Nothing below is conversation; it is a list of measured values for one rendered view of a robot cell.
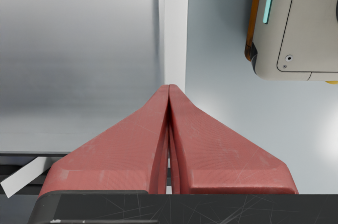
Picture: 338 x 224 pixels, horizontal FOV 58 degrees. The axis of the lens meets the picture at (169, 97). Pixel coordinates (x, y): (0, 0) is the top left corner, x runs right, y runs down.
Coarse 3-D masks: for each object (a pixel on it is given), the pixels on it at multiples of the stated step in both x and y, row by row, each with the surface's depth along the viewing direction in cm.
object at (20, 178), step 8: (32, 160) 40; (40, 160) 42; (48, 160) 43; (56, 160) 43; (24, 168) 40; (32, 168) 41; (40, 168) 42; (48, 168) 43; (8, 176) 38; (16, 176) 39; (24, 176) 40; (32, 176) 41; (8, 184) 38; (16, 184) 40; (24, 184) 41; (8, 192) 39
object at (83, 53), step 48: (0, 0) 30; (48, 0) 30; (96, 0) 30; (144, 0) 30; (0, 48) 33; (48, 48) 33; (96, 48) 33; (144, 48) 33; (0, 96) 37; (48, 96) 37; (96, 96) 37; (144, 96) 36; (0, 144) 39; (48, 144) 38
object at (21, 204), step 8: (0, 184) 44; (32, 184) 44; (40, 184) 44; (0, 192) 43; (16, 192) 43; (24, 192) 43; (32, 192) 43; (0, 200) 49; (8, 200) 49; (16, 200) 49; (24, 200) 49; (32, 200) 49; (0, 208) 50; (8, 208) 50; (16, 208) 50; (24, 208) 50; (32, 208) 50; (0, 216) 51; (8, 216) 51; (16, 216) 51; (24, 216) 51
